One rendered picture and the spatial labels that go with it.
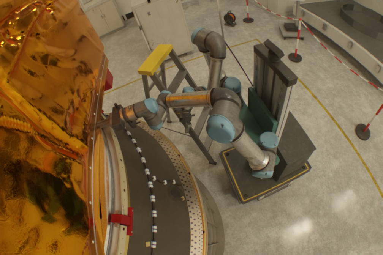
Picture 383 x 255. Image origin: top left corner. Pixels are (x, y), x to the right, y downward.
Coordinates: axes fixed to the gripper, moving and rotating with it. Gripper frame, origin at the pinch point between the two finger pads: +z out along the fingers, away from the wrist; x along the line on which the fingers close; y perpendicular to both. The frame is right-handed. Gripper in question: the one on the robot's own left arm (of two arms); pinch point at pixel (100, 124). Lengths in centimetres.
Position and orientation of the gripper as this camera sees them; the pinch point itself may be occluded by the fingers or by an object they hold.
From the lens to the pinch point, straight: 101.1
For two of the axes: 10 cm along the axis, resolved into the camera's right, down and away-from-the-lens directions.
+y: -2.1, -6.1, -7.6
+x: 2.5, 7.2, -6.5
